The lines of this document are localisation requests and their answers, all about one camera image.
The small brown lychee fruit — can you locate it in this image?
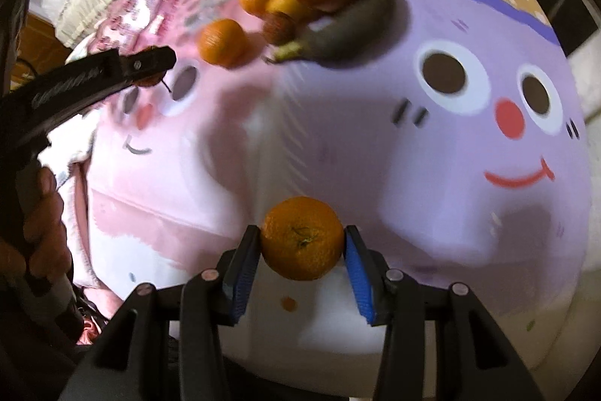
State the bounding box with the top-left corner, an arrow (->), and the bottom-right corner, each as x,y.
134,46 -> 176,88

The orange tangerine with stem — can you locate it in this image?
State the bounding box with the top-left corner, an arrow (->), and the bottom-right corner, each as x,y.
261,197 -> 344,281

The dark overripe banana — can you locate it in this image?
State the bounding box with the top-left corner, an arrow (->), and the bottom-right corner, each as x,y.
264,0 -> 396,65

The person's left hand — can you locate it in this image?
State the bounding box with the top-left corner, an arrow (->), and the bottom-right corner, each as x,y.
1,167 -> 72,283

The pink crystal fruit tray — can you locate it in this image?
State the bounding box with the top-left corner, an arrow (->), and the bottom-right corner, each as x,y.
87,0 -> 179,55

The small orange tangerine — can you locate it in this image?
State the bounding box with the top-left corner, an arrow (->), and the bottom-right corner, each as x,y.
265,0 -> 311,21

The cartoon printed bedsheet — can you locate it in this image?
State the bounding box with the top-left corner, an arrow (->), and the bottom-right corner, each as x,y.
41,0 -> 591,400

